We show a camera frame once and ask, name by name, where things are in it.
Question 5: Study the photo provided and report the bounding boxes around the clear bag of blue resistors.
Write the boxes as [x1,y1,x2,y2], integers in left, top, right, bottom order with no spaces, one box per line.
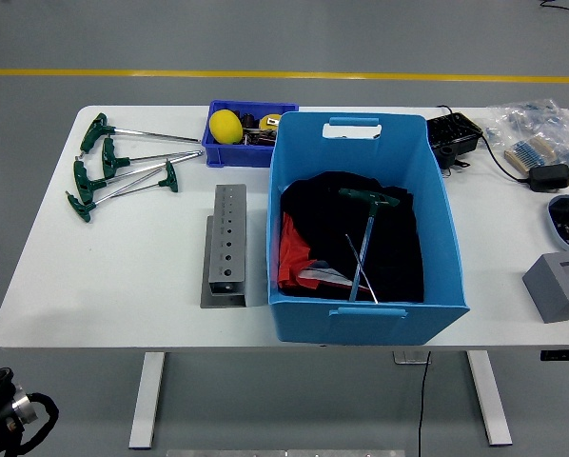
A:
[483,98,569,169]

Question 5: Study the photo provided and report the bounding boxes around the white cloth patch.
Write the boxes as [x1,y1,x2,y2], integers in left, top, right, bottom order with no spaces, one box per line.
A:
[297,256,367,289]

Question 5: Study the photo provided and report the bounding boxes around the black charger box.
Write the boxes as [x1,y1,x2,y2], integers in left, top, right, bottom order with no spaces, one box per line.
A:
[425,111,484,170]

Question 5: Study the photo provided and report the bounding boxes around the black power adapter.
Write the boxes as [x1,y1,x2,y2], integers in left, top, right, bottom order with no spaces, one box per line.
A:
[527,163,569,193]

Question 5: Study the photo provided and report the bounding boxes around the yellow lemon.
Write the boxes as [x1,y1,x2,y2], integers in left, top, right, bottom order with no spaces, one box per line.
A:
[208,109,245,145]

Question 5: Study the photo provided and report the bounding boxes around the grey recessed block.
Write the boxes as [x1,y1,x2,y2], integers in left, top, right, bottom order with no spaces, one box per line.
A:
[522,250,569,324]

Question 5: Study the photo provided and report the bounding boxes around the black adapter cable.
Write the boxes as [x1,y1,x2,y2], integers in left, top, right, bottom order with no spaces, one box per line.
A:
[435,104,533,184]

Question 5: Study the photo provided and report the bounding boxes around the black cloth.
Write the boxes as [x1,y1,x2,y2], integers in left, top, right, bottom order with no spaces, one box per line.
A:
[278,170,426,304]

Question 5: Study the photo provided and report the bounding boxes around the small green T-handle hex wrench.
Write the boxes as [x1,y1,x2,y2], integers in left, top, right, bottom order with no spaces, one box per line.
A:
[106,160,180,199]

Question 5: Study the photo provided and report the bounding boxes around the grey parts tray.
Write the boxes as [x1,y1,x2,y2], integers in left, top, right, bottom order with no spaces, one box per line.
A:
[546,193,569,252]

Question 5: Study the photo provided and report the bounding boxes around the thin green T-handle hex wrench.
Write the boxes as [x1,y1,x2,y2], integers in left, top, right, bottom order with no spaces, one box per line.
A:
[343,231,382,305]

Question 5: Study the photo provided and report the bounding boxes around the large green T-handle hex wrench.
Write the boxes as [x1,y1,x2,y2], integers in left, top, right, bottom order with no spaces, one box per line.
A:
[337,187,401,303]

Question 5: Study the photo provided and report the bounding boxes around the grey metal tool holder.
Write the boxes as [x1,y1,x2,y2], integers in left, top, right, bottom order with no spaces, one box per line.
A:
[200,184,248,309]

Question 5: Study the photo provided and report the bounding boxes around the red cloth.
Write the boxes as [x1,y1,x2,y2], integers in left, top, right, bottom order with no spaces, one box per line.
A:
[278,211,379,292]

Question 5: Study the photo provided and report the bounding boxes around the thin black floor cable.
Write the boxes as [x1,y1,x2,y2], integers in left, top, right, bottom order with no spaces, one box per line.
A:
[539,0,569,25]

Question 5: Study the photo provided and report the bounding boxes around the tan resistor tape strip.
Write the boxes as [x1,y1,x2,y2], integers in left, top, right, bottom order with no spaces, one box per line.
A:
[504,134,558,173]

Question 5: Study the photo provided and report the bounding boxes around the dark brown metal parts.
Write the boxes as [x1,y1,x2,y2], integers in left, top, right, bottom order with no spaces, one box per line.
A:
[243,129,279,147]

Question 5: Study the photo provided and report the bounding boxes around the small dark blue bin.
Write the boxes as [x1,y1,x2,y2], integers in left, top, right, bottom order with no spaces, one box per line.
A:
[201,99,300,169]

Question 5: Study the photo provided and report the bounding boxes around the white table leg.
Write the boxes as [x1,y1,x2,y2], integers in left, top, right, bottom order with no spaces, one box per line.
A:
[465,350,513,447]
[128,351,167,449]

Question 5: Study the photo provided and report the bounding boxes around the large light blue box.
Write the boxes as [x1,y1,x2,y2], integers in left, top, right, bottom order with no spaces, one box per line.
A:
[266,111,471,347]

